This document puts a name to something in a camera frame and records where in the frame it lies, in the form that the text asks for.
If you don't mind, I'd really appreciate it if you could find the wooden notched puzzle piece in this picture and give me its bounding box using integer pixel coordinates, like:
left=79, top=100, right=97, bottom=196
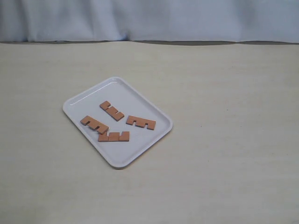
left=100, top=101, right=124, bottom=121
left=98, top=132, right=130, bottom=142
left=126, top=116, right=156, bottom=130
left=80, top=116, right=109, bottom=134

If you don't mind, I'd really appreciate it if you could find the white fabric backdrop curtain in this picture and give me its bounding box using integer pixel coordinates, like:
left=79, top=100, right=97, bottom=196
left=0, top=0, right=299, bottom=43

